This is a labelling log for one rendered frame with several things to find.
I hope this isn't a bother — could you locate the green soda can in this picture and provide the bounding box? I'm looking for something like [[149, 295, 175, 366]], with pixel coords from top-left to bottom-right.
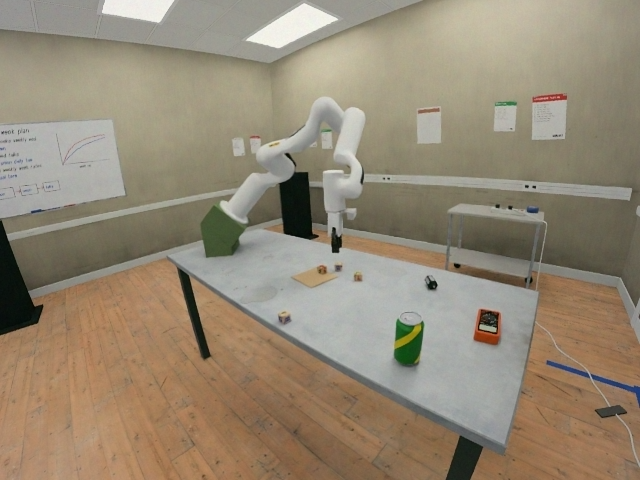
[[394, 311, 424, 365]]

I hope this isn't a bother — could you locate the tan square mat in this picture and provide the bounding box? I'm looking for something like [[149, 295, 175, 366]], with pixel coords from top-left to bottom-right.
[[291, 267, 338, 288]]

